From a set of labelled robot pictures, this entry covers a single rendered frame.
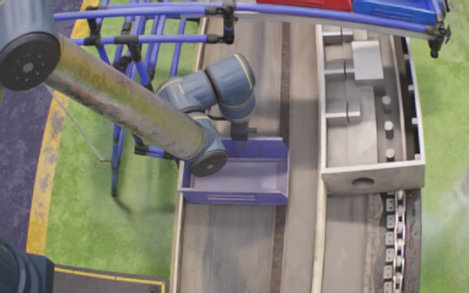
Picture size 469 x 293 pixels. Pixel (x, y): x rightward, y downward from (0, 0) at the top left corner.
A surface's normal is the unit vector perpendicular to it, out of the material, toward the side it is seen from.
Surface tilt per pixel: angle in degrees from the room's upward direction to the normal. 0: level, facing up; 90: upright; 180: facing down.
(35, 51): 85
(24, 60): 90
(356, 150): 10
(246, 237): 0
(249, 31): 0
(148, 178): 0
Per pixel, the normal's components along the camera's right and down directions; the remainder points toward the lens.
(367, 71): -0.27, -0.46
